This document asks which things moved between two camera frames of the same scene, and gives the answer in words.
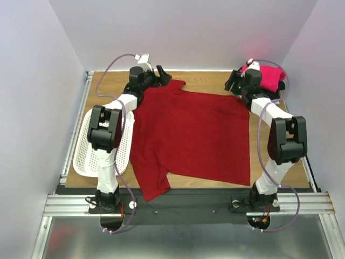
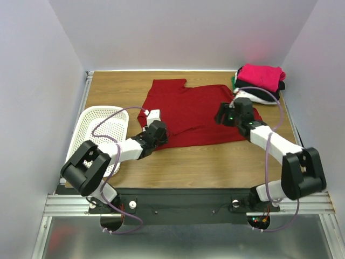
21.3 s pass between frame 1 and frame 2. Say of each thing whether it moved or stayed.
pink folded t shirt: stayed
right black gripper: moved
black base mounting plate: stayed
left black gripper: moved
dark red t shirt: moved
